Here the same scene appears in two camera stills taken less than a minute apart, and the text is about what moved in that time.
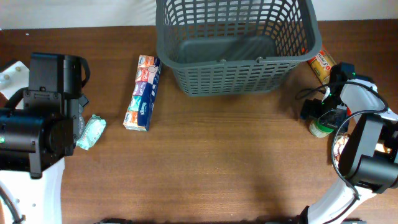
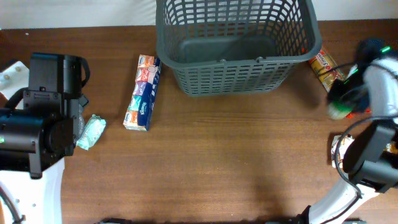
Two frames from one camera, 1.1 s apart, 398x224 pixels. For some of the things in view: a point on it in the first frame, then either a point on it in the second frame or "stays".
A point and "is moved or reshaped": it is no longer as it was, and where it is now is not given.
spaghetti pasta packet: (321, 65) stays
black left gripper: (84, 101) stays
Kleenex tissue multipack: (138, 114) stays
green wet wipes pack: (91, 132) stays
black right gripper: (310, 106) → (360, 104)
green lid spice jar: (318, 130) is moved or reshaped
